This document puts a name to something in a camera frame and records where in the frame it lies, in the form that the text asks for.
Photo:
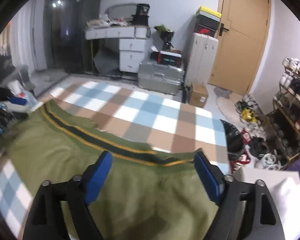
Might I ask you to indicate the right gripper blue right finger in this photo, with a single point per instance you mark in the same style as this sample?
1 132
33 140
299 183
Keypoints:
246 210

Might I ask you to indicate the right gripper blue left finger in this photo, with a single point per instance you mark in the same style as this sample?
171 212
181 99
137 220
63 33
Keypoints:
46 219

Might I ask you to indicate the green yellow varsity jacket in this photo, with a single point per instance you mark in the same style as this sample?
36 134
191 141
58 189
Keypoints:
146 195

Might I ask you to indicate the grey fleece blanket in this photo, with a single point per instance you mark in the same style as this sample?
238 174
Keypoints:
286 196

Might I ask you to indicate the shoes pile on floor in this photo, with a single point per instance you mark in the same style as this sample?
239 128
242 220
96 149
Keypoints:
259 140

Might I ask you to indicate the black garbage bag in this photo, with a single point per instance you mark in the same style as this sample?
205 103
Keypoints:
234 141

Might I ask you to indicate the wooden shoe rack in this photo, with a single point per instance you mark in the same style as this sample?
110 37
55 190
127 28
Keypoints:
285 117

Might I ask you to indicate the checkered bed sheet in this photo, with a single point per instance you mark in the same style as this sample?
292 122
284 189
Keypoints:
165 125

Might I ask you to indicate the cardboard box on floor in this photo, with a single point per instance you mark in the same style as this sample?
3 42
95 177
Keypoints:
198 95

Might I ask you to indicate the silver aluminium suitcase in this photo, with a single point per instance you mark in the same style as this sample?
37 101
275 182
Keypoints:
161 78

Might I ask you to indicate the white tall suitcase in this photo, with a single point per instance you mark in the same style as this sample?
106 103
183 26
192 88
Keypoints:
202 56

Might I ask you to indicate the black red box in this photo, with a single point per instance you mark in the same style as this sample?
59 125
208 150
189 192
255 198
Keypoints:
166 58

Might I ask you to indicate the stacked shoe boxes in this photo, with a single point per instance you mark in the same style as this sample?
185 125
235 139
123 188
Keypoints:
207 21

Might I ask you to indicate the white drawer desk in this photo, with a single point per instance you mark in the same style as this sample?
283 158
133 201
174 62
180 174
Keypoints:
134 43

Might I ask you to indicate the wooden door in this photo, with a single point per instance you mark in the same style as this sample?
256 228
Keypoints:
242 37

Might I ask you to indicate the black refrigerator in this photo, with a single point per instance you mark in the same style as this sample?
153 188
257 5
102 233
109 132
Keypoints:
70 50

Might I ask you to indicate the grey bed frame cushion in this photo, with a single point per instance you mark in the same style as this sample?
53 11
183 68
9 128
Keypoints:
271 178

